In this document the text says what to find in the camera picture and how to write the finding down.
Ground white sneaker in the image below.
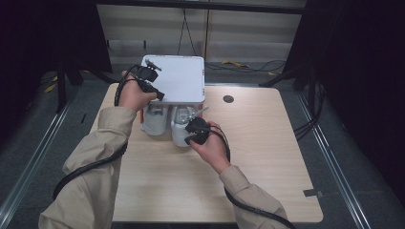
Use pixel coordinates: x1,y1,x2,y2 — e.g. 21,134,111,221
170,105,201,148
140,104,169,136

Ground white and orange shoe box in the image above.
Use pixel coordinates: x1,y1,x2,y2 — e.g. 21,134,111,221
139,54,206,128

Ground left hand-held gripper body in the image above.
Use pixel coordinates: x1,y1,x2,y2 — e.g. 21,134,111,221
135,58,162,84

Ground hand-held gripper black cable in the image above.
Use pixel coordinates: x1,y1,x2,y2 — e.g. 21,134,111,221
208,124,297,229
52,64,142,200

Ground black cable bundle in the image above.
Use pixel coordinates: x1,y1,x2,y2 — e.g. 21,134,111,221
292,74,327,141

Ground black metal stand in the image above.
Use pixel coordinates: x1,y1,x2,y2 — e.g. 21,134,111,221
54,56,84,114

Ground black curtain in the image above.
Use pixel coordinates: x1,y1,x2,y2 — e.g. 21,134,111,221
0,0,113,137
281,0,405,204

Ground right hand-held gripper black cable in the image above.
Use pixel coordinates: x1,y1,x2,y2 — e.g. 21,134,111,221
208,124,297,229

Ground person's right hand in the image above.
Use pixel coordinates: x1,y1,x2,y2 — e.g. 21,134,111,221
189,119,232,175

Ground yellow floor object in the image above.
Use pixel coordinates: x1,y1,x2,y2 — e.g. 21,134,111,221
222,60,250,69

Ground black floor cables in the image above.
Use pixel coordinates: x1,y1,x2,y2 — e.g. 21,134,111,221
204,59,288,74

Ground metal floor rail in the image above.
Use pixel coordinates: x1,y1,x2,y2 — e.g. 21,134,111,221
294,91,373,229
0,94,77,229

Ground person's left hand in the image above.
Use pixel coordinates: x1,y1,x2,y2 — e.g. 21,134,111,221
117,70,158,113

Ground grey tape piece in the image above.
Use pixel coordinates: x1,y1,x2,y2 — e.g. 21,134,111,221
302,188,324,198

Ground hanging black cable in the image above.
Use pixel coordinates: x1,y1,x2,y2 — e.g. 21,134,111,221
177,9,199,57

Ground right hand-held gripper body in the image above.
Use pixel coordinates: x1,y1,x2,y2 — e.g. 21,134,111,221
183,106,212,146

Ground left hand-held gripper black cable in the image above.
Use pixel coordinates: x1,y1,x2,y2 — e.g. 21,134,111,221
52,64,142,200

